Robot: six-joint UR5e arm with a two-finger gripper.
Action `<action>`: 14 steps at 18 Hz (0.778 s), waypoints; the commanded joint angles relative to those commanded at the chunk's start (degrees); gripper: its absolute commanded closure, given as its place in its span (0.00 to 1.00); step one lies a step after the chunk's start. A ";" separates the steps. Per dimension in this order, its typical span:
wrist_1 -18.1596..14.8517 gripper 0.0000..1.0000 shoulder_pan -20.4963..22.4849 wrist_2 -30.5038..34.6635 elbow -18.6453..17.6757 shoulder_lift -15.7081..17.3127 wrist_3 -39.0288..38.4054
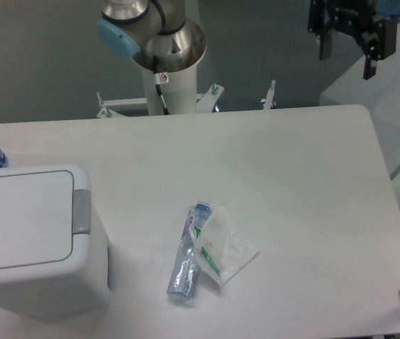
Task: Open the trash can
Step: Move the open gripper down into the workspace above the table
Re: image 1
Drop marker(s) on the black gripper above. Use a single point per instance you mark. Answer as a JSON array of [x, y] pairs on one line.
[[373, 33]]

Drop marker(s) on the silver robot arm blue cap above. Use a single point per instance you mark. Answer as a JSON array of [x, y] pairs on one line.
[[158, 35]]

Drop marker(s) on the white trash can lid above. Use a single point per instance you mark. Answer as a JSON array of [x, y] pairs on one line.
[[35, 218]]

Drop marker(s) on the white trash can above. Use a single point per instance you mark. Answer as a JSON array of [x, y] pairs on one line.
[[77, 283]]

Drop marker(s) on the metal table clamp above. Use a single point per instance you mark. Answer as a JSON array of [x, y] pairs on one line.
[[268, 102]]

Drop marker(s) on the clear plastic wrapper bag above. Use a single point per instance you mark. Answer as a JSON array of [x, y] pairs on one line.
[[220, 248]]

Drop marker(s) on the crushed clear plastic bottle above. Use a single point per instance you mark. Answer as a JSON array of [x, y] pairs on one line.
[[186, 271]]

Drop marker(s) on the grey lid push button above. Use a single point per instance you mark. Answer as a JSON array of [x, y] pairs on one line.
[[81, 212]]

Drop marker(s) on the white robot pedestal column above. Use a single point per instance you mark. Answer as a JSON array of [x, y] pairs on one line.
[[174, 88]]

